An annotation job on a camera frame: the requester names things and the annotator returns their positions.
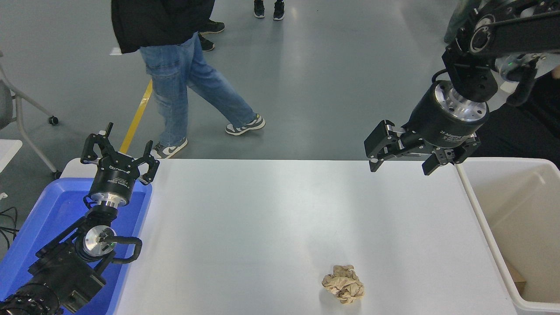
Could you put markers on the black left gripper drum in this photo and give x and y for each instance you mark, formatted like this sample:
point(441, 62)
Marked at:
point(114, 177)

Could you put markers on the large pale bin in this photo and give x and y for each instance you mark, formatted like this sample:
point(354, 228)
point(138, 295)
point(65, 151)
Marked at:
point(525, 210)

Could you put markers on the grey chair with white frame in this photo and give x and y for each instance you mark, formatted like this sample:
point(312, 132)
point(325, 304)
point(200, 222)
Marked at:
point(6, 105)

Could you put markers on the small white side table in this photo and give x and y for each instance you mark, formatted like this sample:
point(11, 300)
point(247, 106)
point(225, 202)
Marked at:
point(8, 151)

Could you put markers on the person's forearm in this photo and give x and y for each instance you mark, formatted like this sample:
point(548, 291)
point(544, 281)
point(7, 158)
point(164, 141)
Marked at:
point(556, 72)

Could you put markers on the tan paper ball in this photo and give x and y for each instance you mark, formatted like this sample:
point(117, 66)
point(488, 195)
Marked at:
point(344, 284)

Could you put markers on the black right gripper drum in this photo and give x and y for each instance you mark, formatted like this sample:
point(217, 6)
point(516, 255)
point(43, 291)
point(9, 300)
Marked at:
point(433, 127)

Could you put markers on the blue plastic tray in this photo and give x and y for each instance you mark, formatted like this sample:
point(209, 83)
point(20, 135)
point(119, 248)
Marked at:
point(57, 210)

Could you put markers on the person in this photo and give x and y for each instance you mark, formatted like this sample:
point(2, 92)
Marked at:
point(269, 8)
point(170, 78)
point(525, 131)
point(455, 22)
point(212, 27)

